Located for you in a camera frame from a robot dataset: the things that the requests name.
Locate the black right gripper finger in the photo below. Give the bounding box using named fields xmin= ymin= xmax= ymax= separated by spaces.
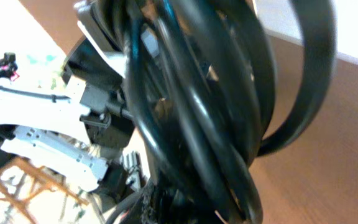
xmin=105 ymin=181 xmax=222 ymax=224

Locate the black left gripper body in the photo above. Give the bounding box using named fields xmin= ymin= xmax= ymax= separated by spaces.
xmin=73 ymin=0 xmax=155 ymax=78

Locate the black usb cable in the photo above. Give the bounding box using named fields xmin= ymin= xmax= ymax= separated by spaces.
xmin=98 ymin=0 xmax=279 ymax=224

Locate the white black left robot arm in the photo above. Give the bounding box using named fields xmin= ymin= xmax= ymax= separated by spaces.
xmin=0 ymin=52 xmax=132 ymax=192

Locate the black left camera cable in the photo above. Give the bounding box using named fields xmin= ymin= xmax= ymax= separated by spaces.
xmin=0 ymin=74 xmax=74 ymax=103

